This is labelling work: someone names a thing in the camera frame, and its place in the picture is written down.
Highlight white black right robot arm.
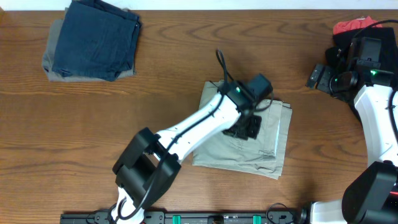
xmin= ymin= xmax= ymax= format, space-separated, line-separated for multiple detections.
xmin=300 ymin=44 xmax=397 ymax=223

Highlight khaki shorts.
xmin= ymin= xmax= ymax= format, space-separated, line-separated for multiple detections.
xmin=192 ymin=80 xmax=293 ymax=180

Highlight folded grey shorts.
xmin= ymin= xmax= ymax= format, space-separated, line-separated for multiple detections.
xmin=42 ymin=7 xmax=137 ymax=83

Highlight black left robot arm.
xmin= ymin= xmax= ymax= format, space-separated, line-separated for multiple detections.
xmin=110 ymin=80 xmax=273 ymax=223

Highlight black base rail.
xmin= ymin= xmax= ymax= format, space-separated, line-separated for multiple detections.
xmin=60 ymin=210 xmax=310 ymax=224

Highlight black left camera cable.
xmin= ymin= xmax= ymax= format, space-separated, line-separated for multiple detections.
xmin=85 ymin=49 xmax=275 ymax=223

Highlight black garment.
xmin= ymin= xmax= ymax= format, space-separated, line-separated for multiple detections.
xmin=333 ymin=27 xmax=397 ymax=119

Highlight folded navy blue shorts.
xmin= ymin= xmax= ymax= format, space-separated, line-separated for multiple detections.
xmin=51 ymin=0 xmax=142 ymax=82

